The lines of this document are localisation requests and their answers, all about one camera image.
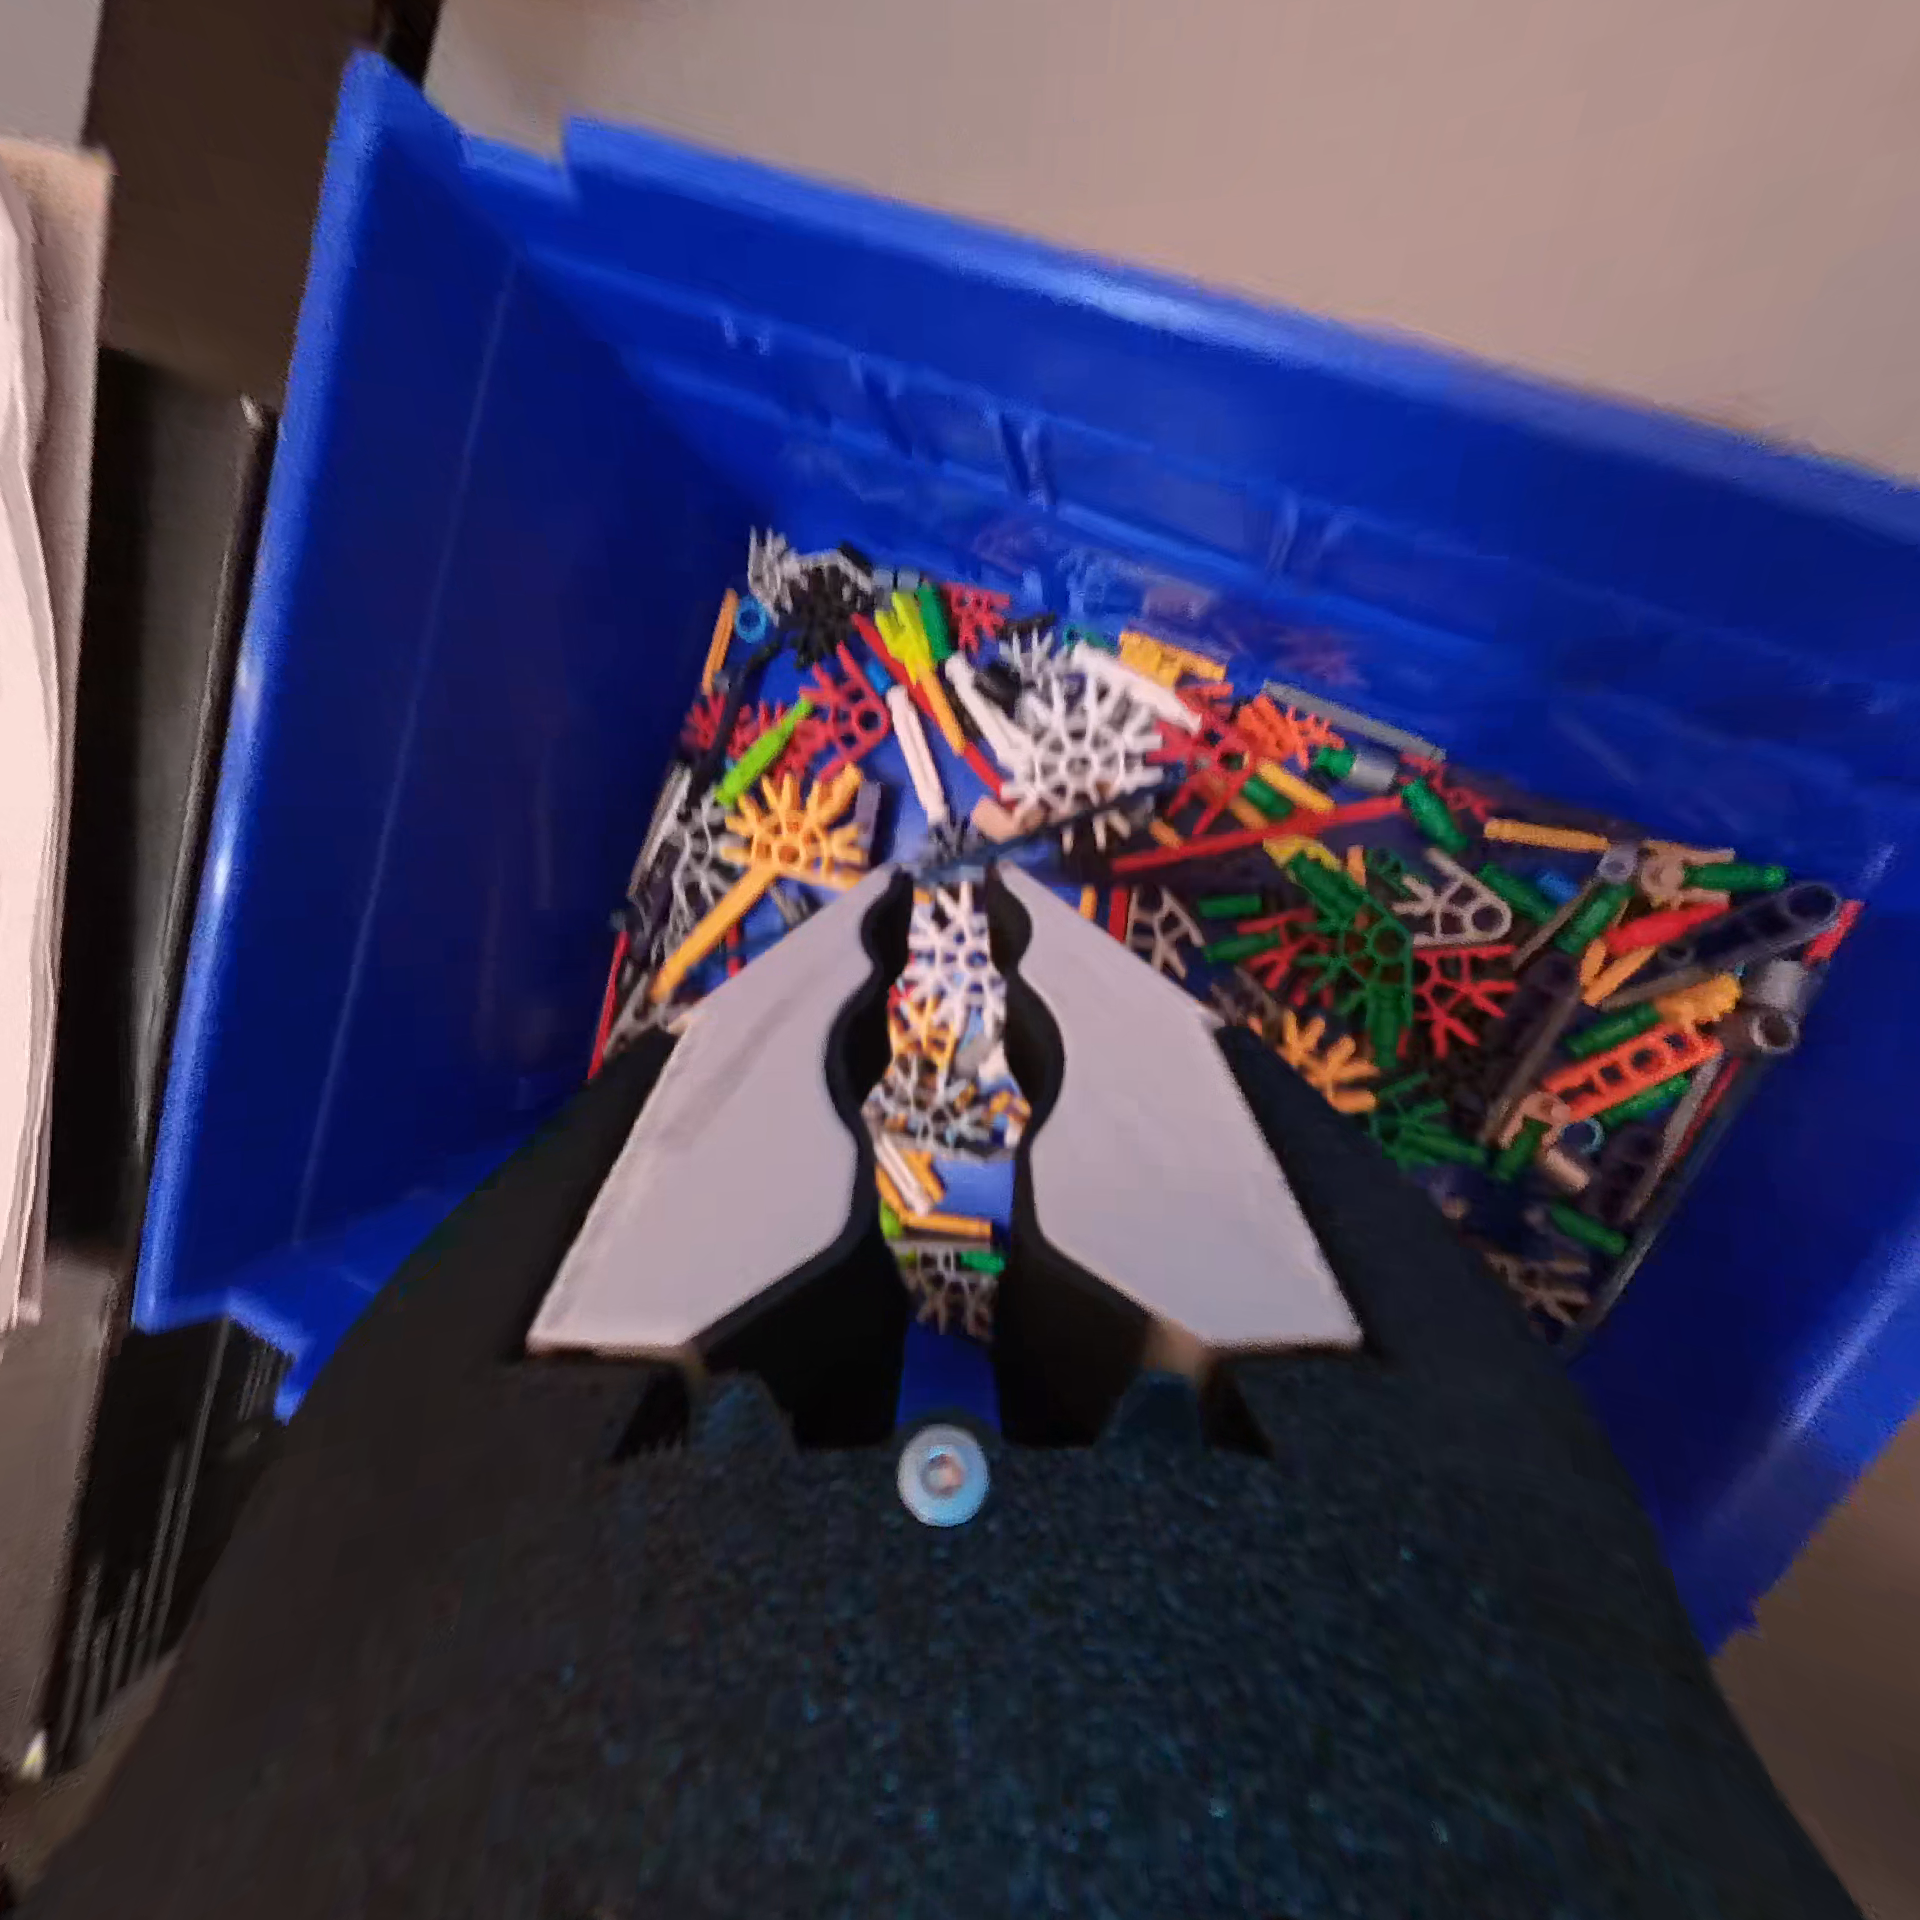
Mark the printed paper sheets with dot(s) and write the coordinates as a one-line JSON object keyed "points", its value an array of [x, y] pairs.
{"points": [[24, 676]]}

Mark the black printed box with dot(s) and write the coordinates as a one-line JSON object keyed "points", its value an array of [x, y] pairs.
{"points": [[166, 751]]}

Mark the pile of colourful toy pieces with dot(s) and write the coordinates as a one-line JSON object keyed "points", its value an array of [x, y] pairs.
{"points": [[1350, 931]]}

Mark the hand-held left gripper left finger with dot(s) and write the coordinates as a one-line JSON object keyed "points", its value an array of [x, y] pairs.
{"points": [[720, 1184]]}

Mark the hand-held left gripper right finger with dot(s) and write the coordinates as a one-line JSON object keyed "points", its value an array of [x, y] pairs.
{"points": [[1170, 1184]]}

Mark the blue plastic bin with tag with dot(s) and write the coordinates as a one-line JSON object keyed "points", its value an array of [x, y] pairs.
{"points": [[450, 676]]}

